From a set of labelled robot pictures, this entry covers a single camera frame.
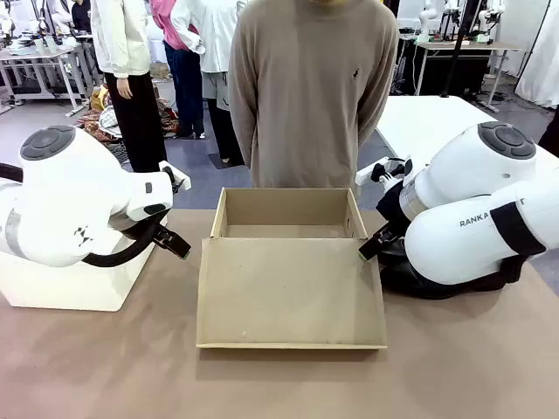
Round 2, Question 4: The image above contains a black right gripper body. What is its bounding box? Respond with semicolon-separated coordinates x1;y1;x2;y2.
376;182;414;237

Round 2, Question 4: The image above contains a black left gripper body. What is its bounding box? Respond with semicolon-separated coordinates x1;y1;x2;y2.
111;213;167;242

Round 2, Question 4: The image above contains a brown cardboard shoe box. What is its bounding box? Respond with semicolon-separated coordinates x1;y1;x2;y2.
196;187;389;350

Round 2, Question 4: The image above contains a white plastic storage box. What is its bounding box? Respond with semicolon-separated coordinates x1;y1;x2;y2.
0;217;169;313

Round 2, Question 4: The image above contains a white side table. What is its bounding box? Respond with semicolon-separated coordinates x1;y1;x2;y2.
375;94;559;175

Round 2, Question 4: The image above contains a patterned cloth pile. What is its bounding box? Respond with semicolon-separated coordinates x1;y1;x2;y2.
78;85;180;141

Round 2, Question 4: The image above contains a person in beige sweater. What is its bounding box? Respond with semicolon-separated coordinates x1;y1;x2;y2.
227;0;401;189

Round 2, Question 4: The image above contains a bystander in pink top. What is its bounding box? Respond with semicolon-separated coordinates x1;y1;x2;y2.
149;0;206;140

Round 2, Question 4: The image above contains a black tripod pole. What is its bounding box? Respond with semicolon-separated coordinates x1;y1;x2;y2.
439;0;482;100

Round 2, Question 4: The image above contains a background table with robots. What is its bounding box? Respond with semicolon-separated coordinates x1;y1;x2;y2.
410;39;530;113

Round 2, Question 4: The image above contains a grey background work table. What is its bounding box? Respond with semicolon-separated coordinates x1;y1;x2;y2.
0;42;95;117

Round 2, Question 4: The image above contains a bystander in white shirt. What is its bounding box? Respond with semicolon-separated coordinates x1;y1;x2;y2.
169;0;246;167

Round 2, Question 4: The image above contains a white curtain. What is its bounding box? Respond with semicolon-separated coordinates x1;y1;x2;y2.
514;0;559;110

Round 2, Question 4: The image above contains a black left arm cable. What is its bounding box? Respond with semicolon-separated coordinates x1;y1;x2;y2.
0;161;171;268

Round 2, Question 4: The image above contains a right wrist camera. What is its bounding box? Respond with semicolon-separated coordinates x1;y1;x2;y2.
355;155;414;189

